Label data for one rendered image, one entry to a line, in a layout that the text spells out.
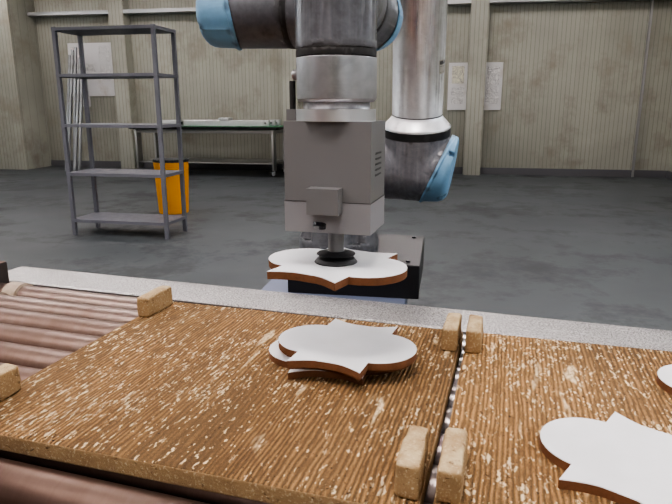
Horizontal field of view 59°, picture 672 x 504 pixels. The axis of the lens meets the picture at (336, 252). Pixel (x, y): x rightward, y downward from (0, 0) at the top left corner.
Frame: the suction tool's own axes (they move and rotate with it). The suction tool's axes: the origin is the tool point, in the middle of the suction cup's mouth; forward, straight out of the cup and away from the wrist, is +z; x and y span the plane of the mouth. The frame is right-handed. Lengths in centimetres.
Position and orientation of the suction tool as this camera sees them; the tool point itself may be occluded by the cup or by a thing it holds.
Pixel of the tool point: (336, 273)
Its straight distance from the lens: 60.4
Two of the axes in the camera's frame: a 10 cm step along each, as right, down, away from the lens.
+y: 9.6, 0.7, -2.7
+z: 0.0, 9.7, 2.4
